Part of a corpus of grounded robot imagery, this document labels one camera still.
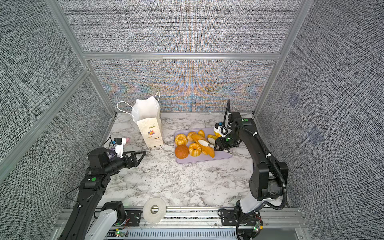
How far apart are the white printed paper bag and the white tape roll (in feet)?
1.13

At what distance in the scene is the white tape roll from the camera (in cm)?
74

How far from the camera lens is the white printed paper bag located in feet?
2.76
